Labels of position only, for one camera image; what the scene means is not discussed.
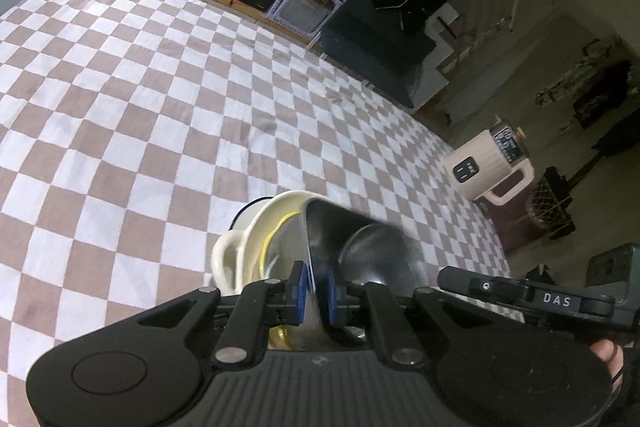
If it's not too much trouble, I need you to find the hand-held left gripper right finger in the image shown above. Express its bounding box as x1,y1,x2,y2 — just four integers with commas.
320,272,506,371

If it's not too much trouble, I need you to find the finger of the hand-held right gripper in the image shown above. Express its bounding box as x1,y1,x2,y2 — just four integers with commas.
437,265,528,308

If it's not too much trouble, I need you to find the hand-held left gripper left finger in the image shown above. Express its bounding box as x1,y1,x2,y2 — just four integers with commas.
135,259,310,369

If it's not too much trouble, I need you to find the floral bowl with yellow rim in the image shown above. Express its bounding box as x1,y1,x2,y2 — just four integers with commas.
257,212,301,350

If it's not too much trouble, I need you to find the rectangular steel container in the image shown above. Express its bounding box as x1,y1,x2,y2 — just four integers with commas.
299,200,431,350

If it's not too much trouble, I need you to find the rounded steel bowl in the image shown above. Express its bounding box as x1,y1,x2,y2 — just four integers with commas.
340,223,426,288

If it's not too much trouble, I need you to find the cream bowl with handles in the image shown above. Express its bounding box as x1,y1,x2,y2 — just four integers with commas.
211,190,331,350

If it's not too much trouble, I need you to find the person's right hand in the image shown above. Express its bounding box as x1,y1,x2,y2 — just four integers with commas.
590,339,626,383

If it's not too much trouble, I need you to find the cream electric kettle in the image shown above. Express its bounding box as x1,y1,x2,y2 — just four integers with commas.
442,116,536,210

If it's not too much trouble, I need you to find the checkered tablecloth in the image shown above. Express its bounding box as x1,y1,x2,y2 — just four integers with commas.
0,0,511,427

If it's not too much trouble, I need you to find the dark storage box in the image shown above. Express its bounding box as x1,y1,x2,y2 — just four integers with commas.
320,0,436,110

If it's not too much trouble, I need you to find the black wire basket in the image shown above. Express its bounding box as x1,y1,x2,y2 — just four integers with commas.
525,167,576,240

